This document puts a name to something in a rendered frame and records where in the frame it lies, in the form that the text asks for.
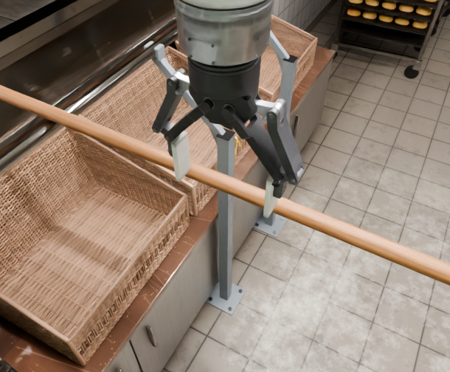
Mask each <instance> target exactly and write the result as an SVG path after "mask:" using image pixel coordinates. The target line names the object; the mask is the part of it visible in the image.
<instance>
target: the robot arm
mask: <svg viewBox="0 0 450 372"><path fill-rule="evenodd" d="M273 3H274V0H174V5H175V7H176V21H177V30H178V38H179V46H180V48H181V50H182V51H183V53H184V54H185V55H186V56H187V66H188V76H189V77H188V76H187V73H186V71H185V70H184V69H182V68H180V69H178V70H177V71H176V72H174V73H173V74H172V75H171V76H170V77H169V78H168V79H167V81H166V84H167V94H166V95H165V98H164V100H163V102H162V105H161V107H160V109H159V112H158V114H157V116H156V119H155V121H154V123H153V125H152V129H153V131H154V132H155V133H157V134H158V133H159V132H160V133H162V134H164V138H165V139H166V140H167V146H168V152H169V155H170V156H172V157H173V164H174V170H175V175H176V180H177V181H179V182H180V181H181V180H182V179H183V178H184V176H185V175H186V174H187V173H188V171H189V170H190V169H191V168H190V152H189V144H188V136H187V132H186V131H185V129H186V128H188V127H189V126H190V125H192V124H193V123H194V122H196V121H197V120H198V119H200V118H201V117H202V116H205V117H206V118H207V119H208V120H209V122H210V123H213V124H219V125H222V126H223V127H225V128H228V129H230V130H233V129H234V130H235V131H236V132H237V134H238V136H239V137H240V138H241V139H242V140H246V141H247V142H248V144H249V146H250V147H251V148H252V150H253V151H254V153H255V154H256V155H257V157H258V159H259V160H260V161H261V162H262V164H263V166H264V167H265V168H266V170H267V171H268V172H269V174H270V175H269V177H268V179H267V180H266V194H265V201H264V209H263V216H264V217H266V218H268V217H269V216H270V214H271V212H272V211H273V209H274V208H275V206H276V204H277V199H280V198H281V197H282V196H283V194H284V192H285V191H286V186H287V182H290V183H291V184H293V185H296V184H297V183H298V181H299V180H300V178H301V176H302V175H303V173H304V172H305V166H304V163H303V160H302V157H301V155H300V152H299V149H298V147H297V144H296V142H295V139H294V136H293V134H292V131H291V128H290V126H289V124H288V121H287V118H286V102H285V101H284V100H283V99H278V100H277V101H276V102H275V103H272V102H268V101H264V100H261V98H260V95H259V93H258V87H259V82H260V64H261V55H262V54H263V52H264V51H265V50H266V48H267V47H268V45H269V39H270V29H271V12H272V6H273ZM187 90H189V93H190V95H191V97H192V98H193V99H194V101H195V103H196V104H197V105H196V106H195V107H194V108H193V109H191V110H190V111H189V112H188V113H187V114H185V115H184V116H183V117H182V118H181V119H180V120H179V121H177V122H176V123H175V124H172V123H171V122H170V121H171V119H172V117H173V115H174V112H175V110H176V108H177V106H178V104H179V102H180V100H181V98H182V96H183V94H184V93H185V92H186V91H187ZM258 113H260V114H261V115H262V116H263V121H262V119H261V117H260V115H259V114H258ZM248 120H249V124H248V125H247V127H246V126H245V125H244V123H245V122H246V121H248ZM262 122H263V123H264V124H267V129H268V132H269V134H268V132H267V131H266V129H265V128H264V127H263V124H262Z"/></svg>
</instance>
